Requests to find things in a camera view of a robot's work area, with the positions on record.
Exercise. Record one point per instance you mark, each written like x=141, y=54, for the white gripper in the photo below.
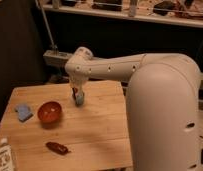
x=77, y=84

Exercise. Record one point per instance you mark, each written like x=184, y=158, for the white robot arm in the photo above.
x=161, y=104

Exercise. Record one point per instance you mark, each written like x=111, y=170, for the dark red oblong object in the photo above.
x=57, y=148

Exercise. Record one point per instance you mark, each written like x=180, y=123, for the grey metal pole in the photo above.
x=53, y=45

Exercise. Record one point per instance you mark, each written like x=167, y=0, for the white plastic bottle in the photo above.
x=6, y=158

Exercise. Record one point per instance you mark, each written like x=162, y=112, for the wooden shelf with clutter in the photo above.
x=175, y=12

